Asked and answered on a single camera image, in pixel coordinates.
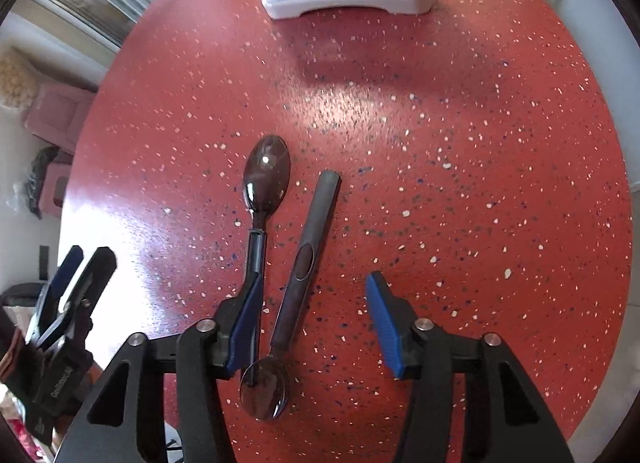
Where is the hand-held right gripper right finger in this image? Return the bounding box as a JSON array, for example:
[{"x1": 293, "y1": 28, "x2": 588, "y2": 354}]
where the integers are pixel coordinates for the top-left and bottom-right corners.
[{"x1": 365, "y1": 271, "x2": 576, "y2": 463}]

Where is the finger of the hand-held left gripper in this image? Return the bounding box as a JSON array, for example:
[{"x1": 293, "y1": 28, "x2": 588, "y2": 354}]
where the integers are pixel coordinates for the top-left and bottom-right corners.
[
  {"x1": 37, "y1": 246, "x2": 118, "y2": 352},
  {"x1": 25, "y1": 245, "x2": 85, "y2": 345}
]

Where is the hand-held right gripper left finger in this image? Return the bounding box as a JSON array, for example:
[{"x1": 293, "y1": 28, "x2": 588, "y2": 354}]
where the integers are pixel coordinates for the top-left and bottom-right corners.
[{"x1": 52, "y1": 272, "x2": 264, "y2": 463}]

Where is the dark-handled metal spoon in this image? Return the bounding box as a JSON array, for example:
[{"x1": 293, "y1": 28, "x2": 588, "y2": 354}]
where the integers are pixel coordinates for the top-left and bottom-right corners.
[
  {"x1": 239, "y1": 169, "x2": 342, "y2": 422},
  {"x1": 240, "y1": 134, "x2": 292, "y2": 386}
]

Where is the pink plastic stool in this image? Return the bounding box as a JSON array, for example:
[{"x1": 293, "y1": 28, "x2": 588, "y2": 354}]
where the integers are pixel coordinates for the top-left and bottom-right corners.
[{"x1": 39, "y1": 175, "x2": 69, "y2": 220}]

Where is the crumpled black bag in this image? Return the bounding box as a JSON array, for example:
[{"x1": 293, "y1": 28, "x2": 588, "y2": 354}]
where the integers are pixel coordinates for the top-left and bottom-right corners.
[{"x1": 22, "y1": 145, "x2": 62, "y2": 220}]

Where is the clear bag of pale balls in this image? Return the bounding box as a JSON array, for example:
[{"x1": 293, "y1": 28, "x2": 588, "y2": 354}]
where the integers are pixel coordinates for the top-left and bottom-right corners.
[{"x1": 0, "y1": 47, "x2": 40, "y2": 108}]

